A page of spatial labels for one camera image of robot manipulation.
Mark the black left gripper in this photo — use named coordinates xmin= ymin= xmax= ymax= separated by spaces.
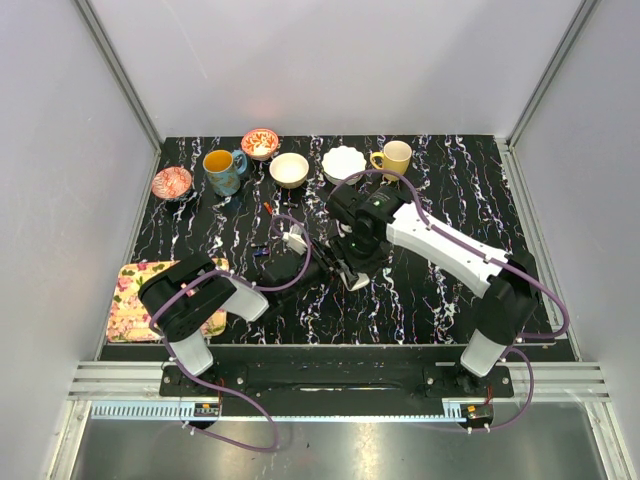
xmin=279 ymin=239 xmax=346 ymax=303

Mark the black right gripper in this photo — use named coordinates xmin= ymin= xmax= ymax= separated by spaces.
xmin=329 ymin=227 xmax=389 ymax=287

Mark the white remote control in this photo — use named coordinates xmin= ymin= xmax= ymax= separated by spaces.
xmin=339 ymin=271 xmax=370 ymax=291

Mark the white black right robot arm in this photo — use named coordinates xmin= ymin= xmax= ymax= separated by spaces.
xmin=326 ymin=184 xmax=540 ymax=396

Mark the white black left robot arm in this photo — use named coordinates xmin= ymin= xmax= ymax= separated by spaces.
xmin=138 ymin=241 xmax=344 ymax=396

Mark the white scalloped bowl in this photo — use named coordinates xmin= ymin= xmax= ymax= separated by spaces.
xmin=321 ymin=146 xmax=366 ymax=185

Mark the yellow mug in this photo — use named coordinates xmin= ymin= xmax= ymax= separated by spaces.
xmin=370 ymin=140 xmax=413 ymax=175

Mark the cream round bowl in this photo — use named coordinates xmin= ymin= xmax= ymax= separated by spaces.
xmin=269 ymin=152 xmax=309 ymax=189

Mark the orange floral bowl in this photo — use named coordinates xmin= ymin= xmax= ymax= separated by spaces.
xmin=241 ymin=128 xmax=280 ymax=161

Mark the blue patterned mug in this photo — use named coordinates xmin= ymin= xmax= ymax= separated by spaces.
xmin=203 ymin=150 xmax=248 ymax=197

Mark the red patterned small dish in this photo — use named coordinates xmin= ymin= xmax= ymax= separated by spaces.
xmin=151 ymin=166 xmax=193 ymax=201

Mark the floral rectangular tray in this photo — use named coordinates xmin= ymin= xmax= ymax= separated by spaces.
xmin=106 ymin=258 xmax=231 ymax=344

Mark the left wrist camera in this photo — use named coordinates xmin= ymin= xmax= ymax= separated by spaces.
xmin=282 ymin=224 xmax=308 ymax=255

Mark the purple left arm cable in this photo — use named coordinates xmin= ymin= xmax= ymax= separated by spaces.
xmin=148 ymin=214 xmax=314 ymax=451

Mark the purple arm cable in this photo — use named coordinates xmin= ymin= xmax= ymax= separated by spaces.
xmin=344 ymin=168 xmax=571 ymax=434
xmin=148 ymin=214 xmax=314 ymax=451

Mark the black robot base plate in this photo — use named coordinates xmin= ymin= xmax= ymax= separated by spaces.
xmin=159 ymin=349 xmax=515 ymax=406

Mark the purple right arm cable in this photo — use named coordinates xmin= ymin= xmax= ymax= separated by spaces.
xmin=344 ymin=168 xmax=571 ymax=434

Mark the aluminium table edge rail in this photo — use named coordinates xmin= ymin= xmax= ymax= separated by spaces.
xmin=68 ymin=361 xmax=609 ymax=402

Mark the aluminium corner frame post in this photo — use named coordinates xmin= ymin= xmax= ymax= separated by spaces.
xmin=506 ymin=0 xmax=600 ymax=147

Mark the left aluminium frame post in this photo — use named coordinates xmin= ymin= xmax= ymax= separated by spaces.
xmin=74 ymin=0 xmax=164 ymax=146

